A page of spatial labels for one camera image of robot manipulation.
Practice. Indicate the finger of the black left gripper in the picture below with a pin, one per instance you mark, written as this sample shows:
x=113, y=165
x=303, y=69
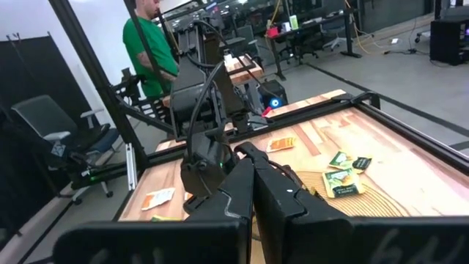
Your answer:
x=253, y=151

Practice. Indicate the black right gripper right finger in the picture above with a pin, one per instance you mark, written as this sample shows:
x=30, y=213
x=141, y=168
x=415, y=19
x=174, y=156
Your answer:
x=278, y=212

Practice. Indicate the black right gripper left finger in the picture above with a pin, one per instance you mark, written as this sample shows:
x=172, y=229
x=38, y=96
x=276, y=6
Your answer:
x=234, y=205

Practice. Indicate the white orange tea bag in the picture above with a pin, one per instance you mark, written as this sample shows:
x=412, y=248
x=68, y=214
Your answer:
x=158, y=198
x=281, y=144

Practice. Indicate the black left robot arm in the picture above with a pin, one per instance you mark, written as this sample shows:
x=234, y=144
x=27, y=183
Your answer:
x=190, y=99

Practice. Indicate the black computer tower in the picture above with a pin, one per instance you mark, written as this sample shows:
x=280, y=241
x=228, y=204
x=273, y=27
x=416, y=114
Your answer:
x=273, y=96

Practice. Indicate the wooden workbench table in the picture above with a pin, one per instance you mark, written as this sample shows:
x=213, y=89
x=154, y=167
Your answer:
x=242, y=71

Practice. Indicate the round woven straw placemat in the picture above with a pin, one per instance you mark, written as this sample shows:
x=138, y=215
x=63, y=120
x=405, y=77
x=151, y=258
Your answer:
x=370, y=205

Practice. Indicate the black device green light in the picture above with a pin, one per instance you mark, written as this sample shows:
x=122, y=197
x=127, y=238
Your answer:
x=106, y=172

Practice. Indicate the person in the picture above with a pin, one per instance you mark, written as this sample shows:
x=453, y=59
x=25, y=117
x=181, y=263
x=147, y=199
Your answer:
x=150, y=47

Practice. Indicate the black desk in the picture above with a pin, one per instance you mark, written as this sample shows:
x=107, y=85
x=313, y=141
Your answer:
x=311, y=23

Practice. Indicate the grey office chair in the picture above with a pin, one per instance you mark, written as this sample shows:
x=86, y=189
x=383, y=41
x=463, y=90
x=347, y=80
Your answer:
x=47, y=121

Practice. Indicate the black partition curtain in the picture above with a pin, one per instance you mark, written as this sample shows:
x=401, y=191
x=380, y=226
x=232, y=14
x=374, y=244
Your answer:
x=36, y=66

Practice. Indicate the black equipment cabinet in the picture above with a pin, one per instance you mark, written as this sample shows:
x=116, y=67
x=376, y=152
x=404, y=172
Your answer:
x=448, y=40

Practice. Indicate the silver aluminium rail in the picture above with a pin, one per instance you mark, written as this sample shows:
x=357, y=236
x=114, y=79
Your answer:
x=131, y=165

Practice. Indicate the black aluminium table frame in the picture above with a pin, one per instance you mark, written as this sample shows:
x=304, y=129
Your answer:
x=414, y=137

